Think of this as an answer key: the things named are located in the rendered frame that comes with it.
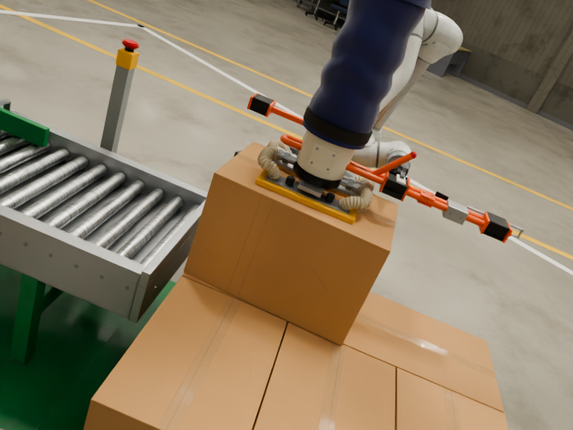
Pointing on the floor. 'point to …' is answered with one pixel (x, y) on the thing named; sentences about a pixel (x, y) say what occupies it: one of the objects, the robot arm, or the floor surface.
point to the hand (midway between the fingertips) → (397, 185)
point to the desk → (450, 63)
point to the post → (118, 98)
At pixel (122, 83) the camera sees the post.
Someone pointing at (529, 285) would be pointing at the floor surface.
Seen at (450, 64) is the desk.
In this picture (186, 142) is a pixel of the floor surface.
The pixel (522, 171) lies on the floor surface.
